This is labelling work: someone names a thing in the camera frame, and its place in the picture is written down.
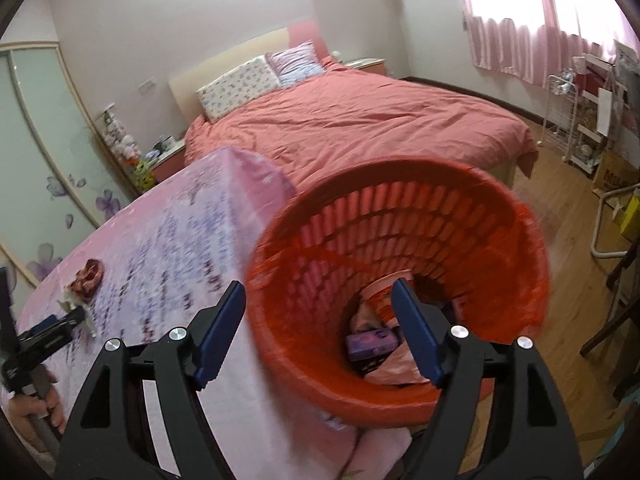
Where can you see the white wall socket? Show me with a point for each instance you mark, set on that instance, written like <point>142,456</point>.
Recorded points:
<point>146,85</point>

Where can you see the cream pink headboard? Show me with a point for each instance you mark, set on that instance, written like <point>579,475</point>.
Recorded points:
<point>225,62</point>

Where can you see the purple box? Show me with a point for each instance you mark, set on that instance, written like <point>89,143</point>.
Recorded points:
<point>372,342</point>

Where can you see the pink plastic bag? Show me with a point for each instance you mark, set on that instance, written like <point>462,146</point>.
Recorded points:
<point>395,367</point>

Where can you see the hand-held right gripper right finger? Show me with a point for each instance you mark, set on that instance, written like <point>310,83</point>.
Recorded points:
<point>417,330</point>

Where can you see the dark wooden furniture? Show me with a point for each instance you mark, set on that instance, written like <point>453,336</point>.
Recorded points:
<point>625,320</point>

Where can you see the pink curtain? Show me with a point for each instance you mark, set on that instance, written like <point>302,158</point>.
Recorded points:
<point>510,45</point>

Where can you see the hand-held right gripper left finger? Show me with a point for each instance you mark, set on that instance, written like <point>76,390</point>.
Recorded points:
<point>220,330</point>

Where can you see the pink nightstand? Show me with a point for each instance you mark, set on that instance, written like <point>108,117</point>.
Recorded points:
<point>167,165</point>
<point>367,66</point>

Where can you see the hanging stuffed toys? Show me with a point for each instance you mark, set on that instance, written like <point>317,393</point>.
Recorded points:
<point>122,142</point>

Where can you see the small white wrapper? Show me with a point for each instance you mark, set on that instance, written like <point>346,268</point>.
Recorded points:
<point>90,322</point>

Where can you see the pink striped pillow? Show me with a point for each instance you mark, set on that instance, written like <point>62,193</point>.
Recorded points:
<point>295,62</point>

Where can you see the pink lavender printed blanket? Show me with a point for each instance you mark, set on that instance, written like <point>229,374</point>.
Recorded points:
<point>150,240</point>

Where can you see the cardboard box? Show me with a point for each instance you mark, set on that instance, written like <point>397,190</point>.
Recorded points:
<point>617,172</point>

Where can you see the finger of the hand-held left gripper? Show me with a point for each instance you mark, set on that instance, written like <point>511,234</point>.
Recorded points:
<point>55,325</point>

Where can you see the orange plastic basket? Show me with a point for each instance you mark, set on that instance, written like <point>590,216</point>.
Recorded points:
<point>450,200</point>

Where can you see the white shelf unit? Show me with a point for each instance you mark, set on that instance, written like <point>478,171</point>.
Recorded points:
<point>595,135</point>

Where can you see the flower print glass wardrobe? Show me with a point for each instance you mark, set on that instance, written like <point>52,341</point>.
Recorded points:
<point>45,135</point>

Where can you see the yellow box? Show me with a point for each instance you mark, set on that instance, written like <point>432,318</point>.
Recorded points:
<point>627,215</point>

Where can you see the bed with red duvet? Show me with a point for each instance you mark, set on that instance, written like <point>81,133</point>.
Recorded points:
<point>375,115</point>

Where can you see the white tube frame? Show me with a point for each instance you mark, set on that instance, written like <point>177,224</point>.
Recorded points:
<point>597,225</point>

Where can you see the pale pink wrapper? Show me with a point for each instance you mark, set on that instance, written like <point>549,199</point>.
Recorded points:
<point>365,317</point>

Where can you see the person's left hand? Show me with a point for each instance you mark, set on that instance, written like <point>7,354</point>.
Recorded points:
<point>25,415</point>

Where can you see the paper noodle cup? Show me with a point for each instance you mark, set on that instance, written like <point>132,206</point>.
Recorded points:
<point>382,287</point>

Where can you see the white floral pillow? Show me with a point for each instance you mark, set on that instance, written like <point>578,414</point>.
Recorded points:
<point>235,87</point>

